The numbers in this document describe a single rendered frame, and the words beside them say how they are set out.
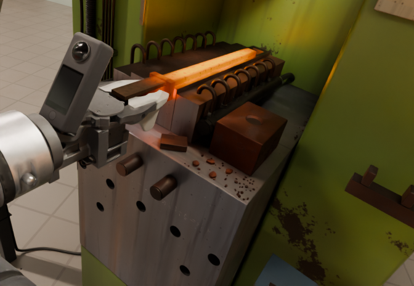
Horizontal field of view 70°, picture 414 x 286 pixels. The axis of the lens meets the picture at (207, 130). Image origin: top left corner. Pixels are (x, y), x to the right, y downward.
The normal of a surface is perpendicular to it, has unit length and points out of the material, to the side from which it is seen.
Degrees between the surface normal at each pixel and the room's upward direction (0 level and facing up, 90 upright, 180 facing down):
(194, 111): 90
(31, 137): 38
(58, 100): 59
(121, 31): 90
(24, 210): 0
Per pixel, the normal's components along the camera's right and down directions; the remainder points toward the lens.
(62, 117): -0.32, -0.11
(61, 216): 0.21, -0.82
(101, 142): 0.82, 0.44
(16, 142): 0.66, -0.38
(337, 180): -0.54, 0.36
